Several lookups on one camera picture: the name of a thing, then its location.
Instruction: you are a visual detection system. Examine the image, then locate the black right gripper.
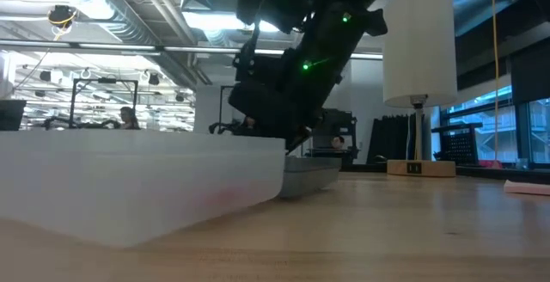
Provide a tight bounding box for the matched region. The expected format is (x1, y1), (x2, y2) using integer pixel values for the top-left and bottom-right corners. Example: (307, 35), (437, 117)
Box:
(227, 46), (341, 155)

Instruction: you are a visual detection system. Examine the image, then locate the clear pencil case grey lid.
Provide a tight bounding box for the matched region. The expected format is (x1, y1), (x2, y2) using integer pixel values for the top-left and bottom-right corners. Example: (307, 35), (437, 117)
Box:
(0, 128), (343, 249)

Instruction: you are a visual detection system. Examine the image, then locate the pink sticky note pad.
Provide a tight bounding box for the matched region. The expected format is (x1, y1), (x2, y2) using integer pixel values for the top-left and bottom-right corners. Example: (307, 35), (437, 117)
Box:
(503, 179), (550, 197)

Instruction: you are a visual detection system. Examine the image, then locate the black cabinet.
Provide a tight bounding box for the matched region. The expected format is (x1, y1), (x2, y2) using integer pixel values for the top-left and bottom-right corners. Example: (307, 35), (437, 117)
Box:
(311, 108), (358, 165)

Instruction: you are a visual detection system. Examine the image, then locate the black curtain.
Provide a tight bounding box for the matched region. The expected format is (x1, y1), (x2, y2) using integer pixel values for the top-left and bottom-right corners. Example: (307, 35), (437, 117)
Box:
(366, 113), (417, 165)

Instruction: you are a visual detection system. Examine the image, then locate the white shade lamp wooden base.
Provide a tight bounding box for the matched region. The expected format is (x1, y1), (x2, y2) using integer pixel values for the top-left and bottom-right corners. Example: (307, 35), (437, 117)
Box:
(382, 0), (459, 178)

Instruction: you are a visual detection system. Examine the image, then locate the black pegboard rack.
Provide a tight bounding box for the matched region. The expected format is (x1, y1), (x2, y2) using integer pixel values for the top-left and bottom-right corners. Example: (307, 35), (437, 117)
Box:
(431, 122), (485, 166)

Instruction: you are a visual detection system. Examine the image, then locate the black rig frame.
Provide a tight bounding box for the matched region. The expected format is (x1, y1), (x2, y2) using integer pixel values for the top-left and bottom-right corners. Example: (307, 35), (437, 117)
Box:
(68, 77), (139, 130)

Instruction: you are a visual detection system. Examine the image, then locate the black aluminium table frame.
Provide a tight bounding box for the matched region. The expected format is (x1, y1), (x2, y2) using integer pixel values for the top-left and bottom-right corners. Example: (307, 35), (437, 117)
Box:
(334, 162), (550, 185)

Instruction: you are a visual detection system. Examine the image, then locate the silver ceiling duct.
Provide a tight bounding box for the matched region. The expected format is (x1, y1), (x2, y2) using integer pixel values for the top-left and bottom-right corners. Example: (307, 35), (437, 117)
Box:
(38, 0), (214, 88)

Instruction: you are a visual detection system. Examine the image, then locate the yellow hanging cable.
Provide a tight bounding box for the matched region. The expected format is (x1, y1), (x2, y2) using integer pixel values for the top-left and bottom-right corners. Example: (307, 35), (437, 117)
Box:
(489, 0), (502, 162)

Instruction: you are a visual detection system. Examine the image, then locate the black yellow ceiling cable reel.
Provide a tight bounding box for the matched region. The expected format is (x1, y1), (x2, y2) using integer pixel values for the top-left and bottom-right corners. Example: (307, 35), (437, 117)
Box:
(46, 4), (79, 30)

